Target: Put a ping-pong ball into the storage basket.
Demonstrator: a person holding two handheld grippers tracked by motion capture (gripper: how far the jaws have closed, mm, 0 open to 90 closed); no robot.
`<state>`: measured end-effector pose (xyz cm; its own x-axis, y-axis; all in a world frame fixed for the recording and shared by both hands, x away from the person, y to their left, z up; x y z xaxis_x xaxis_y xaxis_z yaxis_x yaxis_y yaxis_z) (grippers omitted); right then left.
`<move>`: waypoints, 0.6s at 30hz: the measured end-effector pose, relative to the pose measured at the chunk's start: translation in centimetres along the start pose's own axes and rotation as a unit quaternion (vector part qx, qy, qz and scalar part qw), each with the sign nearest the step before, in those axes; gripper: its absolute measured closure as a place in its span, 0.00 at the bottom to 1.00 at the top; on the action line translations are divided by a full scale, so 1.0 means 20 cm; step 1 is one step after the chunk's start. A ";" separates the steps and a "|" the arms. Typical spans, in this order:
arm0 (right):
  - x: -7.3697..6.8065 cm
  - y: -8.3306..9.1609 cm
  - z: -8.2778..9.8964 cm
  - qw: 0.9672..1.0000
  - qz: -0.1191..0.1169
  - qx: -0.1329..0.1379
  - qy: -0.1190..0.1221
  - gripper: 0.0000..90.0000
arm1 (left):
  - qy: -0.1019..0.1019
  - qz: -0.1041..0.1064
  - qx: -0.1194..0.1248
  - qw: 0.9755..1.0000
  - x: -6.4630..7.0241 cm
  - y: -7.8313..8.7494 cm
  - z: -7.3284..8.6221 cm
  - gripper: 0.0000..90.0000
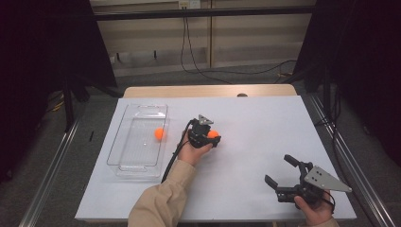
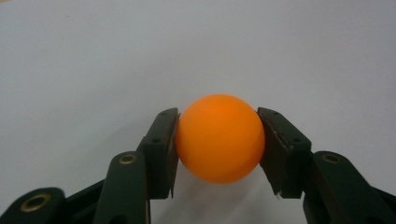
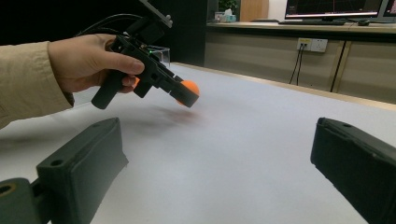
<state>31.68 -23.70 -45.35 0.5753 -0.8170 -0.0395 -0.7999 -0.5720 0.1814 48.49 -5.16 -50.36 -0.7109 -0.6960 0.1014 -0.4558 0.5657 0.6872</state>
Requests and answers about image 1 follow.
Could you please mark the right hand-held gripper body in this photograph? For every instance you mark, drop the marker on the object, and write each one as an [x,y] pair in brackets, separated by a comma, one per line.
[317,183]

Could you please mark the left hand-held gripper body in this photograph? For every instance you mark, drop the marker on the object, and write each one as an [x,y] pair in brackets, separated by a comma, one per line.
[198,135]

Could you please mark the orange table tennis ball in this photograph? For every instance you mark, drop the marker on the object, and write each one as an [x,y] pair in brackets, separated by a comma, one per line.
[159,133]
[213,134]

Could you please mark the clear plastic container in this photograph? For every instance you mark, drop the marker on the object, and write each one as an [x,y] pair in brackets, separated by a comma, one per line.
[138,151]

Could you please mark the person's left hand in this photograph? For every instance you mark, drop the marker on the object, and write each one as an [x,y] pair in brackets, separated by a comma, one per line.
[190,154]

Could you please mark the person's right hand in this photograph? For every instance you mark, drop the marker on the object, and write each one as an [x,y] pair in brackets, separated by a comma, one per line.
[317,214]

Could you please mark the white table mat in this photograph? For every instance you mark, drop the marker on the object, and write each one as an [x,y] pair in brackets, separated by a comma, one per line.
[252,142]

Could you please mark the light wooden table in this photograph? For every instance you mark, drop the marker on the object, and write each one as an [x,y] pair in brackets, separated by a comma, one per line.
[205,90]

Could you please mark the dark round table grommet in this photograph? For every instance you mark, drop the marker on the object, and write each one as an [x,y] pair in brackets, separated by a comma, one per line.
[242,94]

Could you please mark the black metal stand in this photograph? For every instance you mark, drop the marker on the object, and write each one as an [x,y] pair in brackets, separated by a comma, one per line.
[327,94]
[67,104]

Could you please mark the small black object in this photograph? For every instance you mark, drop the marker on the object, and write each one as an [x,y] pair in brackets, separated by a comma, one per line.
[91,136]

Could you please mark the black curtain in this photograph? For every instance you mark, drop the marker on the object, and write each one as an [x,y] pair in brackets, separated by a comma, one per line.
[38,63]
[362,63]

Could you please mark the aluminium frame rail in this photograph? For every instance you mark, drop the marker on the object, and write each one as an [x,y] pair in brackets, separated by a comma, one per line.
[356,170]
[47,183]

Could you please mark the white wall socket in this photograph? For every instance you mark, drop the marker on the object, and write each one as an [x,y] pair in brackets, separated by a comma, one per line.
[189,3]

